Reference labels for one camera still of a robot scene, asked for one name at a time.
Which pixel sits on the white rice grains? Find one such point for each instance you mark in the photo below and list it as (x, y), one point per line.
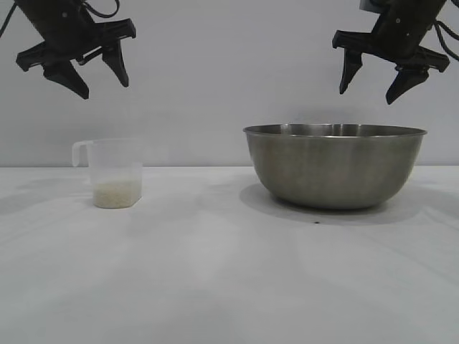
(114, 195)

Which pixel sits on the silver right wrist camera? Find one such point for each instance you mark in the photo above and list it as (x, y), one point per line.
(369, 4)

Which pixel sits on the stainless steel mixing bowl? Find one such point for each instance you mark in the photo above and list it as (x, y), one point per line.
(333, 172)

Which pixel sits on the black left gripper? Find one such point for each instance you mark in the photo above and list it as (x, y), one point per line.
(61, 32)

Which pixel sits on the translucent plastic measuring cup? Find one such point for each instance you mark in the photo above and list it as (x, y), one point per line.
(114, 161)

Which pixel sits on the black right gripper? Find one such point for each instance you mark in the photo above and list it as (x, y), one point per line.
(401, 32)

